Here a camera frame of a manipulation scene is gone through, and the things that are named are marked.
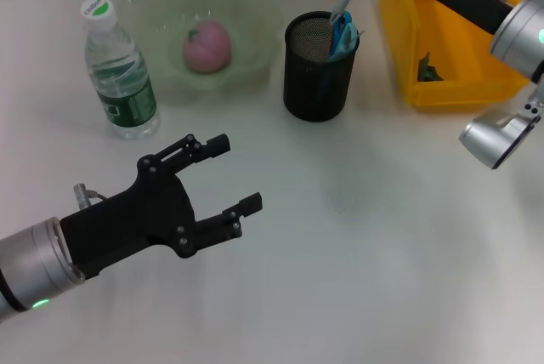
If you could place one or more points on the yellow plastic bin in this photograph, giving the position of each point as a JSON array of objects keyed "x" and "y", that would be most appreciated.
[{"x": 408, "y": 49}]

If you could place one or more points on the black mesh pen holder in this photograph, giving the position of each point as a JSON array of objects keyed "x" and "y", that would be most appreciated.
[{"x": 314, "y": 96}]

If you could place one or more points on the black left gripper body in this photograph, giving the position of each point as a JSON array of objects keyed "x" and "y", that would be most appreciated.
[{"x": 136, "y": 215}]

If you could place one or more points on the pink toy peach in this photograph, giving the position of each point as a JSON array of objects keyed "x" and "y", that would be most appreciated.
[{"x": 208, "y": 47}]

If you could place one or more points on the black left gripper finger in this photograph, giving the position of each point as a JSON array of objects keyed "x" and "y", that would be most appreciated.
[
  {"x": 251, "y": 204},
  {"x": 217, "y": 145}
]

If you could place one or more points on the clear green-label water bottle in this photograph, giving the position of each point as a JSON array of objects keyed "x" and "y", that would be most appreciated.
[{"x": 123, "y": 96}]

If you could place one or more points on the translucent green fruit plate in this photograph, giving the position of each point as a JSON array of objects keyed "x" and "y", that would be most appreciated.
[{"x": 255, "y": 41}]

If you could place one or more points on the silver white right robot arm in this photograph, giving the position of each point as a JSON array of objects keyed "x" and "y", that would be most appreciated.
[{"x": 518, "y": 41}]

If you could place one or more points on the blue plastic scissors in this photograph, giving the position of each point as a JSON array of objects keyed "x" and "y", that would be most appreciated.
[{"x": 342, "y": 34}]

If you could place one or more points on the green plastic wrapper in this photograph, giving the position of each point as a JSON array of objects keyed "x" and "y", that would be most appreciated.
[{"x": 427, "y": 70}]

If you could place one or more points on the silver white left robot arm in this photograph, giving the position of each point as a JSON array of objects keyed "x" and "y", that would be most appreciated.
[{"x": 30, "y": 266}]

